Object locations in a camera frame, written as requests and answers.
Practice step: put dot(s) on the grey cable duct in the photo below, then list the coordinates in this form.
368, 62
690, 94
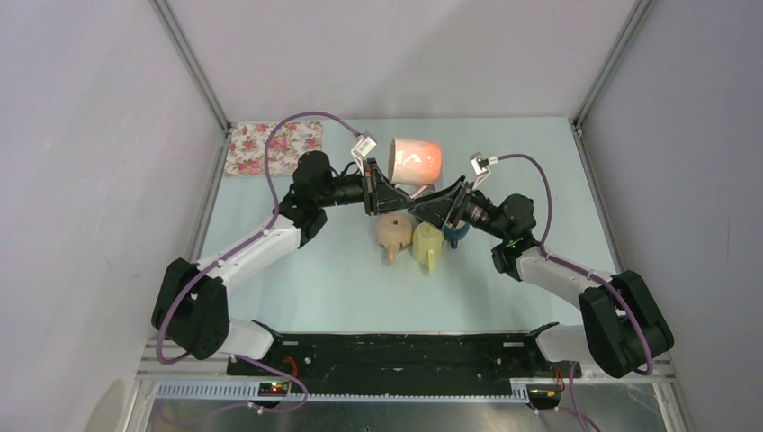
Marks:
261, 391

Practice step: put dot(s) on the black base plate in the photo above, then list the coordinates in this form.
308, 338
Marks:
485, 363

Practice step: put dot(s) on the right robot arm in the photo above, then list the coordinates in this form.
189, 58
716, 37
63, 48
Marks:
622, 329

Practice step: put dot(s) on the yellow ceramic mug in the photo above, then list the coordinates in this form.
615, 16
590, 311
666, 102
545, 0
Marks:
427, 245

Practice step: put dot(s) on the blue ceramic mug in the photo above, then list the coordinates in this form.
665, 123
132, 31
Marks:
453, 235

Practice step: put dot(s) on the beige ceramic mug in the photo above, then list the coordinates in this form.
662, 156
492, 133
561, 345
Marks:
393, 232

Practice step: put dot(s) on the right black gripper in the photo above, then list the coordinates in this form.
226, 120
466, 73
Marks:
444, 207

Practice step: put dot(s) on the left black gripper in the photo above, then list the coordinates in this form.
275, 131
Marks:
380, 195

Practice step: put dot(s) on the pink ceramic mug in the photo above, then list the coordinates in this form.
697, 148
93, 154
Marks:
415, 162

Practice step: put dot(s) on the floral placemat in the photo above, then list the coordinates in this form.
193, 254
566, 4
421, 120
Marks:
246, 153

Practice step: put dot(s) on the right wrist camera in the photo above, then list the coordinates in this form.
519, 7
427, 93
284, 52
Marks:
481, 167

